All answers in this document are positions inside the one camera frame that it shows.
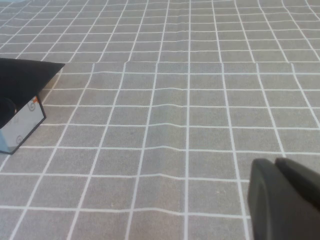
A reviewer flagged gray white-grid tablecloth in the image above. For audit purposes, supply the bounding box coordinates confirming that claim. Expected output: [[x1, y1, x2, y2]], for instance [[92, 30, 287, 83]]
[[0, 0, 320, 240]]

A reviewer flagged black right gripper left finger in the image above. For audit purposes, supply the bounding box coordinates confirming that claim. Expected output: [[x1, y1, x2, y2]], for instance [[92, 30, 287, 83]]
[[246, 157, 320, 240]]

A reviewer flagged black open cardboard box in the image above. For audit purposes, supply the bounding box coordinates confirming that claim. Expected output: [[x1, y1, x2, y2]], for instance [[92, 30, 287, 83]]
[[0, 57, 66, 155]]

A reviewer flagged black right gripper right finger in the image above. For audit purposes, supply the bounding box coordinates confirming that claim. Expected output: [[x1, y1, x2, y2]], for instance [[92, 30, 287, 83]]
[[274, 156, 320, 208]]

